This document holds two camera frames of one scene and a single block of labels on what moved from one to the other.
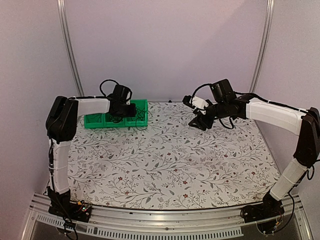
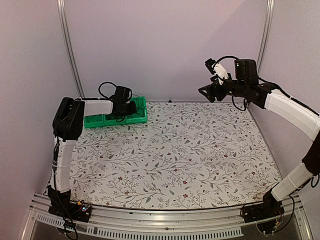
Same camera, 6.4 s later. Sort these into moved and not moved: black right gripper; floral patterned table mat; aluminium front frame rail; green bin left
Moved: black right gripper
Not moved: green bin left; floral patterned table mat; aluminium front frame rail
